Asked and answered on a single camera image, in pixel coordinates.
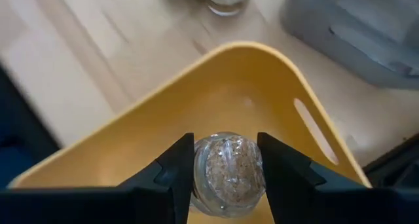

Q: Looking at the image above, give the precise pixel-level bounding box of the dark grey plastic bin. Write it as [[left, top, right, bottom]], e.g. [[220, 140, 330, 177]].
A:
[[280, 0, 419, 90]]

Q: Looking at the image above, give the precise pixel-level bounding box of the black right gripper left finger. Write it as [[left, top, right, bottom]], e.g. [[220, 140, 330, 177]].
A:
[[0, 132, 195, 224]]

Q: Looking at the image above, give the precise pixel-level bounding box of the yellow plastic bin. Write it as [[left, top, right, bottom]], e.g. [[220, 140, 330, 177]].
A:
[[8, 41, 373, 224]]

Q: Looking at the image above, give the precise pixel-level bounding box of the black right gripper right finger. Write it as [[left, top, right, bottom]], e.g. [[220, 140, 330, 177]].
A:
[[257, 132, 419, 224]]

